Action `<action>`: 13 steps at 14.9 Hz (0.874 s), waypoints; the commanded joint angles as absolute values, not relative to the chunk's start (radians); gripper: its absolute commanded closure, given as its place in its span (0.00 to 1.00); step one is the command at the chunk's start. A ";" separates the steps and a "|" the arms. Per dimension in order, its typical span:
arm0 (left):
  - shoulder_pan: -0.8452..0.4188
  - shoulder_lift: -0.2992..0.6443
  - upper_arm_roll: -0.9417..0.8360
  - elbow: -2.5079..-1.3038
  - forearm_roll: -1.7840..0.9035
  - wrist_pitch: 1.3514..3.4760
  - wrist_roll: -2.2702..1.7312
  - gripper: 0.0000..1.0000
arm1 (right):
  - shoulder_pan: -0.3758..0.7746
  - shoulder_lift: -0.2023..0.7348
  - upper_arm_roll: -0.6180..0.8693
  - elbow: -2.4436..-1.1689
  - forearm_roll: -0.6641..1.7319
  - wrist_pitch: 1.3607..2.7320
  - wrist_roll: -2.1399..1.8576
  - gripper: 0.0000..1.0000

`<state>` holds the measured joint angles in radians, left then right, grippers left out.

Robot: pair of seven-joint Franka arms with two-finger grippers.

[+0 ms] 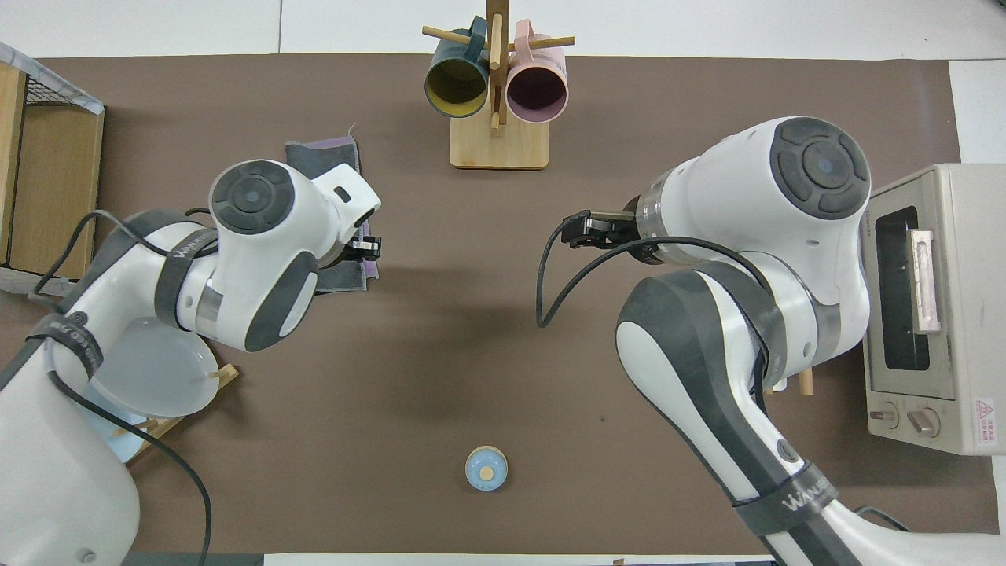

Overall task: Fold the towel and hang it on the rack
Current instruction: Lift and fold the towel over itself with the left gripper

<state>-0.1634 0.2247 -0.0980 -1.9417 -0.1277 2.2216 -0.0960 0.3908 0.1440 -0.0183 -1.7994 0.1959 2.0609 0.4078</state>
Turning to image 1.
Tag brown table mat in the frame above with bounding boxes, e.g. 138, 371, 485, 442
0, 53, 1003, 555

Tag dark teal mug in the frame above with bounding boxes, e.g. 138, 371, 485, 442
424, 16, 490, 119

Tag black wire basket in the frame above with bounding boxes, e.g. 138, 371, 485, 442
17, 72, 79, 107

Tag black right base cable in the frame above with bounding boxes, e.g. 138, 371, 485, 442
855, 505, 912, 534

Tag translucent white plate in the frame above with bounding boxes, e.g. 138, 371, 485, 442
83, 317, 219, 417

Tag marble patterned sheet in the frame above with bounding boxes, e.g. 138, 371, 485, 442
0, 41, 105, 115

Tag light blue plate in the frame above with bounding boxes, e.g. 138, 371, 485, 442
83, 385, 158, 465

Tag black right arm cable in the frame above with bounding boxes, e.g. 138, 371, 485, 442
537, 222, 775, 394

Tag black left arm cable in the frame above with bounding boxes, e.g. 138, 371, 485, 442
31, 208, 215, 566

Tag wooden plate rack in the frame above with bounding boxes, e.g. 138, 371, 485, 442
110, 363, 239, 465

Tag blue round bell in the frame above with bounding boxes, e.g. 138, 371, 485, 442
465, 446, 509, 492

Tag beige toaster oven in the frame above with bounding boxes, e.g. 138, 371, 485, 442
861, 164, 1006, 457

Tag wooden mug tree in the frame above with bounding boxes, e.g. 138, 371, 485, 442
422, 0, 575, 170

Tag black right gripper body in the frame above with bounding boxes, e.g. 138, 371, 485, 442
588, 209, 639, 246

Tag white towel rack wooden bars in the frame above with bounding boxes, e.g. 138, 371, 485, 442
766, 368, 815, 396

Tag pink mug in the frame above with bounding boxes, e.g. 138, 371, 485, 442
506, 20, 568, 124

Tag purple and grey towel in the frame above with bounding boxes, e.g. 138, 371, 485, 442
285, 135, 380, 294

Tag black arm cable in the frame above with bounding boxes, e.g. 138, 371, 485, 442
537, 222, 775, 394
31, 208, 215, 566

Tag wooden shelf box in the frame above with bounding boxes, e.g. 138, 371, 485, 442
0, 61, 105, 293

